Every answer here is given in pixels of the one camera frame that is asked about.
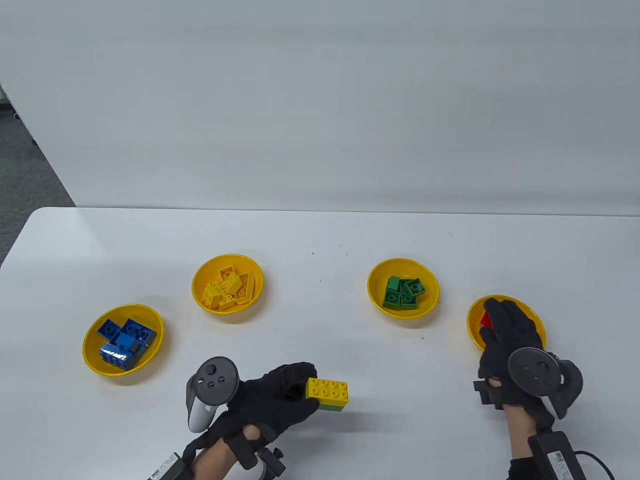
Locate black left wrist camera unit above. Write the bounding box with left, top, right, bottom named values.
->
left=145, top=451, right=193, bottom=480

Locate person's right forearm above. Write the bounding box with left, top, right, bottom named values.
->
left=502, top=402, right=543, bottom=463

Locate person's left hand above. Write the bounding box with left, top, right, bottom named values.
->
left=181, top=362, right=321, bottom=476

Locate person's right hand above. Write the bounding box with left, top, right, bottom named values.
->
left=472, top=297, right=556, bottom=433

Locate grey hand controller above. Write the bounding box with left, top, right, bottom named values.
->
left=186, top=356, right=240, bottom=433
left=507, top=347, right=584, bottom=420

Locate person's left forearm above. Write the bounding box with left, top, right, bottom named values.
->
left=192, top=442, right=236, bottom=480

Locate black braided cable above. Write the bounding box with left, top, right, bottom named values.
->
left=572, top=450, right=616, bottom=480

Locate yellow plastic bowl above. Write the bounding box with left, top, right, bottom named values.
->
left=466, top=294, right=547, bottom=353
left=83, top=302, right=166, bottom=376
left=366, top=257, right=440, bottom=320
left=192, top=253, right=265, bottom=315

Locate grey right wrist camera unit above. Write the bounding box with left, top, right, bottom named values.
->
left=507, top=431, right=581, bottom=480

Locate cube shaped toy brick stack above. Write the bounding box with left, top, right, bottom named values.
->
left=305, top=377, right=349, bottom=412

